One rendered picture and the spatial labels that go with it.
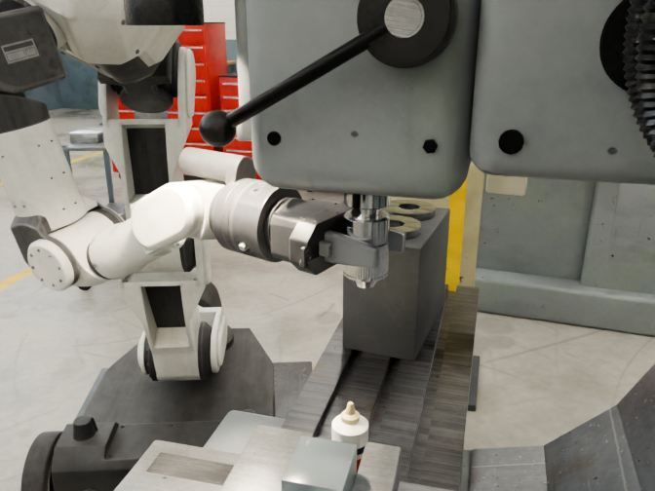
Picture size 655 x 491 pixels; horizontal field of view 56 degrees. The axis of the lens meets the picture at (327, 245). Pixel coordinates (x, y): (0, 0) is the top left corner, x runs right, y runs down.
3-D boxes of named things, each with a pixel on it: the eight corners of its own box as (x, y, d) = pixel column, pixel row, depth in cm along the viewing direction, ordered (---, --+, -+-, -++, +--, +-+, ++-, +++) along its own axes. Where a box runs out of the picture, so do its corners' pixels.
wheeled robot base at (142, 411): (121, 371, 191) (107, 273, 180) (287, 365, 194) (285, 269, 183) (46, 530, 132) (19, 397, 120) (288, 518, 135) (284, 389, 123)
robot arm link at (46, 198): (20, 289, 89) (-46, 142, 81) (86, 250, 100) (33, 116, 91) (76, 293, 84) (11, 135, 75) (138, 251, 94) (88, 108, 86)
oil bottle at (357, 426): (327, 494, 68) (327, 409, 64) (336, 470, 72) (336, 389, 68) (363, 501, 67) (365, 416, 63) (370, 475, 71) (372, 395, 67)
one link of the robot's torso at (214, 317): (155, 345, 169) (150, 302, 164) (228, 343, 170) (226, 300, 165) (138, 387, 149) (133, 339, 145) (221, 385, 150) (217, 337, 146)
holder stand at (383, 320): (340, 348, 98) (341, 230, 91) (381, 294, 117) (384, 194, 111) (414, 362, 94) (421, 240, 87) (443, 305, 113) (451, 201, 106)
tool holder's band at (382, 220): (375, 233, 59) (375, 223, 59) (334, 225, 62) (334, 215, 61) (398, 220, 63) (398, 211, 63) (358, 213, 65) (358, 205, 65)
